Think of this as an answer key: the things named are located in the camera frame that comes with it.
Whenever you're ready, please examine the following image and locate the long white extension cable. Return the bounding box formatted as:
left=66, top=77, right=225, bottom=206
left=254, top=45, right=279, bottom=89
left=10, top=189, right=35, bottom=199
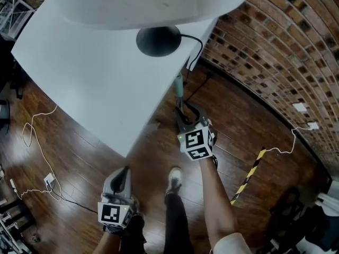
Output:
left=15, top=104, right=64, bottom=203

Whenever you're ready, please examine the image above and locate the white metal shelf rack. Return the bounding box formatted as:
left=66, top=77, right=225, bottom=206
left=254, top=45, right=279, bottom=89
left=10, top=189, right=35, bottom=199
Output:
left=0, top=0, right=35, bottom=40

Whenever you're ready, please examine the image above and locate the white cable adapter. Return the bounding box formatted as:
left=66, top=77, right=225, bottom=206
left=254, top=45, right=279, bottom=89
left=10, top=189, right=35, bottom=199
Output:
left=10, top=178, right=21, bottom=200

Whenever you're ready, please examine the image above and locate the person's right forearm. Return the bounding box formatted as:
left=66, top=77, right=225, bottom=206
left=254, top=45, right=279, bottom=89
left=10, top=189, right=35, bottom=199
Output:
left=198, top=156, right=238, bottom=246

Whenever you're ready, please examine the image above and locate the white table lamp black base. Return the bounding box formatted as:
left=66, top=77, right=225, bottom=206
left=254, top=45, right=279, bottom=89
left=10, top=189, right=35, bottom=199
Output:
left=47, top=0, right=251, bottom=58

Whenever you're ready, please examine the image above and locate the person's left hand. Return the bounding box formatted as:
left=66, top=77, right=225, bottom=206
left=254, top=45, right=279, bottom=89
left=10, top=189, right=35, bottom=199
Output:
left=102, top=222, right=127, bottom=237

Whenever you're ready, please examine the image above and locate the person's beige shirt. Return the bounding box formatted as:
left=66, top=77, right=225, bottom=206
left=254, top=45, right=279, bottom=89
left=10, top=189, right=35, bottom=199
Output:
left=212, top=232, right=255, bottom=254

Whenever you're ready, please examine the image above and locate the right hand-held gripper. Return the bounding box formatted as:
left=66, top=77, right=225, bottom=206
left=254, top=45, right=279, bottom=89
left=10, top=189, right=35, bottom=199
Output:
left=175, top=102, right=216, bottom=161

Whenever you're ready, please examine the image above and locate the white wall socket plate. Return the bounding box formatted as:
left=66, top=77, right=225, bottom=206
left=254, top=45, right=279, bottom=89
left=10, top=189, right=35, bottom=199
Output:
left=292, top=102, right=308, bottom=113

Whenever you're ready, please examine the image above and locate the black floor power cable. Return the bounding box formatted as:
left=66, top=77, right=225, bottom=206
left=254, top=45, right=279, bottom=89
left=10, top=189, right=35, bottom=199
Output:
left=47, top=186, right=99, bottom=214

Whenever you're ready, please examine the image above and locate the person's grey white shoe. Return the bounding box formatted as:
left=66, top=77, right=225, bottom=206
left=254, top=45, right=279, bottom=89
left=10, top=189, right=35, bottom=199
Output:
left=165, top=167, right=184, bottom=197

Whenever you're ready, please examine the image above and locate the dark low furniture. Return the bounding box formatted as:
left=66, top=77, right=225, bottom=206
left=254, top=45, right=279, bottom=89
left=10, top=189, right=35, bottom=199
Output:
left=0, top=98, right=11, bottom=137

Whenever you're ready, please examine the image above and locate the white square table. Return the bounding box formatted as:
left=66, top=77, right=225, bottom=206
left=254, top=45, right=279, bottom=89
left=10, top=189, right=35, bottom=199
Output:
left=11, top=0, right=219, bottom=159

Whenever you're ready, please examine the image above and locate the white power strip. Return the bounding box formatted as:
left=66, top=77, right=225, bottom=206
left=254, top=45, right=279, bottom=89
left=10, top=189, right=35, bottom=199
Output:
left=43, top=172, right=57, bottom=189

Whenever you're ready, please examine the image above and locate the white metal cart frame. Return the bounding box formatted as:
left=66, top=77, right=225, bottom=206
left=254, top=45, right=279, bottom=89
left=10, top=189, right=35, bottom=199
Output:
left=0, top=196, right=35, bottom=254

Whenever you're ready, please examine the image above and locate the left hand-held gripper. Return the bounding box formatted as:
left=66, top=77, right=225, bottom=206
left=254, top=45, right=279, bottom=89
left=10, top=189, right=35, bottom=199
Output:
left=97, top=166, right=135, bottom=230

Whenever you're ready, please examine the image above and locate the teal broom with black bristles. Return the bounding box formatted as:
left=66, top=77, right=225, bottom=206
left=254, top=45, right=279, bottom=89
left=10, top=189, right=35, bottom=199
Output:
left=173, top=72, right=188, bottom=121

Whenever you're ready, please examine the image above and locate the short white charger cable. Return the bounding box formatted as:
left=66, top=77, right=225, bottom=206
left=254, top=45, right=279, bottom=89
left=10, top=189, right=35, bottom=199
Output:
left=264, top=121, right=320, bottom=155

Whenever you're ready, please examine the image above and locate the black lamp cable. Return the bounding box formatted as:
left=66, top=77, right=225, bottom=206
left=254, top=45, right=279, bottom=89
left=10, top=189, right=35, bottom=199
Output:
left=179, top=34, right=213, bottom=103

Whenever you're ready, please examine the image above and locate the yellow black striped floor tape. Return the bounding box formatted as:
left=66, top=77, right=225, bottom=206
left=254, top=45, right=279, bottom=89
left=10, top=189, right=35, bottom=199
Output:
left=229, top=147, right=266, bottom=206

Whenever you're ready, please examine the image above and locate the person's left forearm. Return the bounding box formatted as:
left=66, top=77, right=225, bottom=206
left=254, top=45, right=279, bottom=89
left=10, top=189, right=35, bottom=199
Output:
left=92, top=231, right=123, bottom=254

